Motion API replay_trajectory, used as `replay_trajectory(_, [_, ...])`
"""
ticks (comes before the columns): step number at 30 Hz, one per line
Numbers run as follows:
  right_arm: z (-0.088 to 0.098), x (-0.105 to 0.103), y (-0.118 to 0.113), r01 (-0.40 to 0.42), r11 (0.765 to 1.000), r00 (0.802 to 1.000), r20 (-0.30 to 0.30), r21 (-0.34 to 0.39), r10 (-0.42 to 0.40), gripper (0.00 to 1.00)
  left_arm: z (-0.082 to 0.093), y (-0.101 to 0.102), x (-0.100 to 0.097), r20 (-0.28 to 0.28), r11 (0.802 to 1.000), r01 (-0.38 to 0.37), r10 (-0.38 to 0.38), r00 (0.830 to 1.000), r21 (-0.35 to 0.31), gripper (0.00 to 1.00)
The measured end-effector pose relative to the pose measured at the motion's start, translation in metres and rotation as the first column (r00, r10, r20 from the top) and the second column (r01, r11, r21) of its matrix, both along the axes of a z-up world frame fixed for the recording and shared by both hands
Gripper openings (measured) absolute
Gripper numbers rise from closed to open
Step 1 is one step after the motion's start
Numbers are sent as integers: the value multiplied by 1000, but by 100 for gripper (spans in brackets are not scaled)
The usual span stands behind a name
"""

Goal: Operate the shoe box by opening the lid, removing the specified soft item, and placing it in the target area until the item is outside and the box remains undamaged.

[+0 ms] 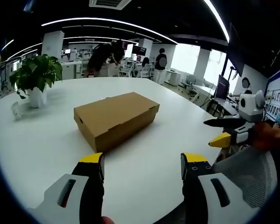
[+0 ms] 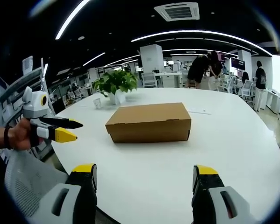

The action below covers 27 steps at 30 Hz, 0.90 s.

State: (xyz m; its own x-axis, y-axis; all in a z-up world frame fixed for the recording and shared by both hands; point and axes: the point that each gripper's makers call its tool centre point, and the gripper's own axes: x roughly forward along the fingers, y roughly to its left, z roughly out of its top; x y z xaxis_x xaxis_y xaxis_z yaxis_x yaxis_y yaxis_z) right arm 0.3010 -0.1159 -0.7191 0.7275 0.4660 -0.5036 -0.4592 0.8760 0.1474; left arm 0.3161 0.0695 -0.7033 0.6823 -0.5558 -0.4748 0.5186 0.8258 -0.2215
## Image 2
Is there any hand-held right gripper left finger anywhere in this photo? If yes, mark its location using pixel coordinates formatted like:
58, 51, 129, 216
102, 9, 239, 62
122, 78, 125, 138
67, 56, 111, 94
35, 163, 98, 224

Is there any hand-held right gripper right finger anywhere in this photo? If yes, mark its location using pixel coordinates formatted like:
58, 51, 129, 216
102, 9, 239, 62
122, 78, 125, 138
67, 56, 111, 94
191, 164, 259, 224

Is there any brown cardboard shoe box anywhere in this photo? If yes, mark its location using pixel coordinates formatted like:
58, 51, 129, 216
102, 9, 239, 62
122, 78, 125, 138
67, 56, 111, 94
105, 102, 192, 144

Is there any person's left hand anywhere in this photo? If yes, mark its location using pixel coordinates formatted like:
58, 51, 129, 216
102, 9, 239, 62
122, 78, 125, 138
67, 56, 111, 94
8, 118, 39, 150

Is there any black wrist band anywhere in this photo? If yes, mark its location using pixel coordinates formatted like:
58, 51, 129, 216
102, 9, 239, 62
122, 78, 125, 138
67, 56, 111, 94
3, 126, 14, 150

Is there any grey mesh office chair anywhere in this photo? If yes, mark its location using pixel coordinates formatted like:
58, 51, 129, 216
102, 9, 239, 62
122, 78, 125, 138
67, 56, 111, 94
4, 149, 70, 218

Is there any green potted plant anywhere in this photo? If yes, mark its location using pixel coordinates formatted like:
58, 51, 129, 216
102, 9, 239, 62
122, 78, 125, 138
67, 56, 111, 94
91, 69, 139, 105

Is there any white paper sheet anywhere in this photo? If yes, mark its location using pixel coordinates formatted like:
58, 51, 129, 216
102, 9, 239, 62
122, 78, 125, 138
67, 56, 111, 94
188, 106, 212, 115

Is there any white office chair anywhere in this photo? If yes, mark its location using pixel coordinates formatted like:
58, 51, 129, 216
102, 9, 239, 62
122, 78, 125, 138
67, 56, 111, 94
141, 72, 158, 89

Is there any ceiling air conditioner vent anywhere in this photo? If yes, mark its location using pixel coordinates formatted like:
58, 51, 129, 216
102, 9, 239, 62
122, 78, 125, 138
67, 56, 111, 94
154, 2, 200, 22

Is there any wall screen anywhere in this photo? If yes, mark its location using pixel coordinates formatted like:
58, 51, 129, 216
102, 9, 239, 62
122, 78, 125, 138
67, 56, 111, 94
231, 57, 246, 70

